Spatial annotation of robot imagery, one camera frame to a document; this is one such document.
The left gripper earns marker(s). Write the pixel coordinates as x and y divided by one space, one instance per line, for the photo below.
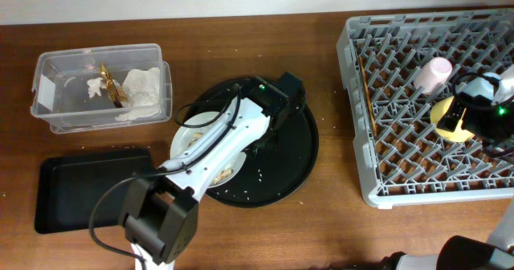
258 147

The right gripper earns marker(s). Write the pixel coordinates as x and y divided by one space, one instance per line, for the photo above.
477 108

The yellow plastic bowl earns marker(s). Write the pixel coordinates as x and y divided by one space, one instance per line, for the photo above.
437 112

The pink plastic cup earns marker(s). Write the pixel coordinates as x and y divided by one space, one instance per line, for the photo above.
433 75

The wooden chopstick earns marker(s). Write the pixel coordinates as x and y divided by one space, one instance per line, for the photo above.
363 75
369 107

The grey plate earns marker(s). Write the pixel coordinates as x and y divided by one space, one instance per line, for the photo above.
184 135

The peanut shells and rice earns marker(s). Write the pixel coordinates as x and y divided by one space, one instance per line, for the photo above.
225 173

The white napkin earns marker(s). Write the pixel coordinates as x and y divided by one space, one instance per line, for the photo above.
142 88

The blue plastic cup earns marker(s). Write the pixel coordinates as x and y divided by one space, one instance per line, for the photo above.
481 88

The gold snack wrapper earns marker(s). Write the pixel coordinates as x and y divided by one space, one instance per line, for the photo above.
115 92

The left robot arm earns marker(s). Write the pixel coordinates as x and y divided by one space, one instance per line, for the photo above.
160 210

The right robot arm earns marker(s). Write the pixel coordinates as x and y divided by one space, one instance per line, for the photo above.
463 253

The grey dishwasher rack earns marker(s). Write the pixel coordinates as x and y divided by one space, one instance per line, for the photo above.
408 163

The clear plastic waste bin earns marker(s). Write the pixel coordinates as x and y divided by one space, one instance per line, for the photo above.
68 95

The round black tray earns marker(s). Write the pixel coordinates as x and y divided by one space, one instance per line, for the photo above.
278 169

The black rectangular bin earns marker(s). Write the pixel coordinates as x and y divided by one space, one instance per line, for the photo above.
70 186

